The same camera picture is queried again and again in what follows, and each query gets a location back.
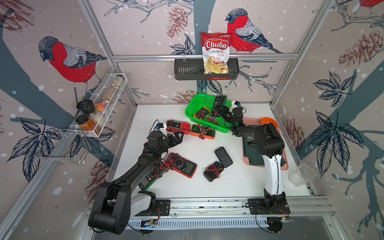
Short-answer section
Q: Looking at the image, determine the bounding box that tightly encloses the orange bowl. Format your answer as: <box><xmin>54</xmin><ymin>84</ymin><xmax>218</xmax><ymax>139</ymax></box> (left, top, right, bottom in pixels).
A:
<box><xmin>261</xmin><ymin>117</ymin><xmax>278</xmax><ymax>128</ymax></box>

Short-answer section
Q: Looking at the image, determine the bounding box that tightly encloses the wire hook rack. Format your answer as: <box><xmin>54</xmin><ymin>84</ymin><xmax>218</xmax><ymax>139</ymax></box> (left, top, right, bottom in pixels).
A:
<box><xmin>35</xmin><ymin>127</ymin><xmax>91</xmax><ymax>166</ymax></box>

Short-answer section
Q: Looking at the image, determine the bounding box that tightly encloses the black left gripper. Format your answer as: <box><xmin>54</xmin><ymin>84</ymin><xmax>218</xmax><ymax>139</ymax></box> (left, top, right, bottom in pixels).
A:
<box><xmin>157</xmin><ymin>131</ymin><xmax>184</xmax><ymax>155</ymax></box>

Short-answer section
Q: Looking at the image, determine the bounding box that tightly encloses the black lid spice jar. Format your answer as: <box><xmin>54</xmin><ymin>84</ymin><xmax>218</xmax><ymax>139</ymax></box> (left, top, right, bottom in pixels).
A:
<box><xmin>76</xmin><ymin>100</ymin><xmax>96</xmax><ymax>115</ymax></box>

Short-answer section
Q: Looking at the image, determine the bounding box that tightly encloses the yellow multimeter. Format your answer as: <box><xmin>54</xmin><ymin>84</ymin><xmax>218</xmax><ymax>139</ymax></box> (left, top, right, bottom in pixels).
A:
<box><xmin>194</xmin><ymin>107</ymin><xmax>211</xmax><ymax>120</ymax></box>

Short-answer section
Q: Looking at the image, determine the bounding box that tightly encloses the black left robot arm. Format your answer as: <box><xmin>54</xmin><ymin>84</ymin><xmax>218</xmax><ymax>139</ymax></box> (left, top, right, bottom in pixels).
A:
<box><xmin>88</xmin><ymin>123</ymin><xmax>184</xmax><ymax>235</ymax></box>

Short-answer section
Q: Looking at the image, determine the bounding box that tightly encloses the pink tray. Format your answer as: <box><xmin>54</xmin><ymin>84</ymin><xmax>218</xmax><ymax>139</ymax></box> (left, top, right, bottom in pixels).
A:
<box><xmin>243</xmin><ymin>117</ymin><xmax>289</xmax><ymax>171</ymax></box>

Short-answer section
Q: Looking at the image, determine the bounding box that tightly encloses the black case with leads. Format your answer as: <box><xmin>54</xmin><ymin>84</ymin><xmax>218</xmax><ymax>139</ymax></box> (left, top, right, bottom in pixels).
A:
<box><xmin>204</xmin><ymin>162</ymin><xmax>224</xmax><ymax>182</ymax></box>

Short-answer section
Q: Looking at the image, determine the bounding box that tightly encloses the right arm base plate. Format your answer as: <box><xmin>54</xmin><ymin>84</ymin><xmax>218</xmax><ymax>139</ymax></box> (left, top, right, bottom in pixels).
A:
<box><xmin>247</xmin><ymin>198</ymin><xmax>291</xmax><ymax>215</ymax></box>

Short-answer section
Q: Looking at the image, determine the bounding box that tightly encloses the orange multimeter with leads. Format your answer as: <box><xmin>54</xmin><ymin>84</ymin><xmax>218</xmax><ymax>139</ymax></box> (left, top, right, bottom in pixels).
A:
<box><xmin>190</xmin><ymin>125</ymin><xmax>216</xmax><ymax>140</ymax></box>

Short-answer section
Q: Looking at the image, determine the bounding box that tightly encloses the black flat case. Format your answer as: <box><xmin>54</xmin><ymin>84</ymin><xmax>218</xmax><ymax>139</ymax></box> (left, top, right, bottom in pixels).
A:
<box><xmin>215</xmin><ymin>147</ymin><xmax>233</xmax><ymax>168</ymax></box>

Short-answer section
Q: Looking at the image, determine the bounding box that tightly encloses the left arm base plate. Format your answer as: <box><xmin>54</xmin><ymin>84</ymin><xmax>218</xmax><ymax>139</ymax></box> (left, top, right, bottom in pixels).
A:
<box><xmin>136</xmin><ymin>200</ymin><xmax>171</xmax><ymax>217</ymax></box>

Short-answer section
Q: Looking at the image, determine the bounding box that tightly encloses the Chuba cassava chips bag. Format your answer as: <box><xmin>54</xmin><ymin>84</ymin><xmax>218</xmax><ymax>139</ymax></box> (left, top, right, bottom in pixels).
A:
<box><xmin>201</xmin><ymin>33</ymin><xmax>232</xmax><ymax>74</ymax></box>

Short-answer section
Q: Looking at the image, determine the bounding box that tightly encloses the green multimeter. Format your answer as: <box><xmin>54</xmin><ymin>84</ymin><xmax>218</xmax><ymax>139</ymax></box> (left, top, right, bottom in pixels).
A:
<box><xmin>139</xmin><ymin>164</ymin><xmax>168</xmax><ymax>191</ymax></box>

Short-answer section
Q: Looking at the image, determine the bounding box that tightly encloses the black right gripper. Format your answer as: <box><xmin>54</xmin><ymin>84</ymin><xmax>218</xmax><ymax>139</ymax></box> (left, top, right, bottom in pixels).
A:
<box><xmin>216</xmin><ymin>104</ymin><xmax>235</xmax><ymax>128</ymax></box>

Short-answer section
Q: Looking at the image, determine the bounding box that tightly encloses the green plastic basket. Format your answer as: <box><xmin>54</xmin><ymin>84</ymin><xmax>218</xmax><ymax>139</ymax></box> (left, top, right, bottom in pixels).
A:
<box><xmin>185</xmin><ymin>94</ymin><xmax>245</xmax><ymax>135</ymax></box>

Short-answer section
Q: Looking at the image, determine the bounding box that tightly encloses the red black large multimeter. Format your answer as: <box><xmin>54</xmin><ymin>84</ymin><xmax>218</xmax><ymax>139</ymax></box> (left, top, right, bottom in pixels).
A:
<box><xmin>165</xmin><ymin>153</ymin><xmax>197</xmax><ymax>179</ymax></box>

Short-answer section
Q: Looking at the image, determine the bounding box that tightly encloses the orange spice jar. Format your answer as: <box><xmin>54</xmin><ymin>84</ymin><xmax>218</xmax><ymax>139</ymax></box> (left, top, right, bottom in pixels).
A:
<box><xmin>75</xmin><ymin>115</ymin><xmax>97</xmax><ymax>131</ymax></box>

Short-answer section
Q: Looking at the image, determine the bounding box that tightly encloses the white wire spice rack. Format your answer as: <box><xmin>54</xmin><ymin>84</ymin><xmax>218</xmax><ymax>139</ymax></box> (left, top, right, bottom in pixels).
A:
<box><xmin>77</xmin><ymin>73</ymin><xmax>127</xmax><ymax>138</ymax></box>

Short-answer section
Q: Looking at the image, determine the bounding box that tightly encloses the black multimeter face down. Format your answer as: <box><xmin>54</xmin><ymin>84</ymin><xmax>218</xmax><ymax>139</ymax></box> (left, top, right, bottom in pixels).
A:
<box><xmin>210</xmin><ymin>95</ymin><xmax>227</xmax><ymax>118</ymax></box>

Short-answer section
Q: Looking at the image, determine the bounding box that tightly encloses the clear plastic container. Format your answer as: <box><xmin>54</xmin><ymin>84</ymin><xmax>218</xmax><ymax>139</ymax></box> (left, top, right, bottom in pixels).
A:
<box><xmin>288</xmin><ymin>164</ymin><xmax>317</xmax><ymax>187</ymax></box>

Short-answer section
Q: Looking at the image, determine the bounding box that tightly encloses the black wall basket shelf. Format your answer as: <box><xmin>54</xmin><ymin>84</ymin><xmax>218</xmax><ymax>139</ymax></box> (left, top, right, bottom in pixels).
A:
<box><xmin>174</xmin><ymin>59</ymin><xmax>240</xmax><ymax>81</ymax></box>

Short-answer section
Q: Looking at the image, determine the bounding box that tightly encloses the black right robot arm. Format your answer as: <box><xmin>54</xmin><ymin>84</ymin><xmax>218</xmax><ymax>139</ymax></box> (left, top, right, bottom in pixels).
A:
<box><xmin>217</xmin><ymin>106</ymin><xmax>286</xmax><ymax>209</ymax></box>

